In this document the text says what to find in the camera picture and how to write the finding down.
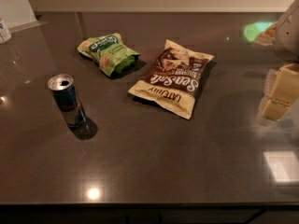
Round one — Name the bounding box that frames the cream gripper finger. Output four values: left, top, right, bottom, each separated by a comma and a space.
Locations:
270, 63, 299, 105
260, 97, 290, 120

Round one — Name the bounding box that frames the brown and cream chip bag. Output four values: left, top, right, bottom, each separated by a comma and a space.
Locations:
128, 39, 214, 119

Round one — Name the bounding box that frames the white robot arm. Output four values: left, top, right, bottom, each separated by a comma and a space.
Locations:
258, 0, 299, 125

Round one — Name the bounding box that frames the green snack bag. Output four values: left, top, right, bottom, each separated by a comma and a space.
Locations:
77, 33, 139, 77

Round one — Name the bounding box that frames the blue silver drink can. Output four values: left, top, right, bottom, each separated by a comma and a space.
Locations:
48, 74, 86, 129

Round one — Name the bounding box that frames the white container at left edge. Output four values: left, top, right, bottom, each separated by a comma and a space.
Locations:
0, 18, 12, 44

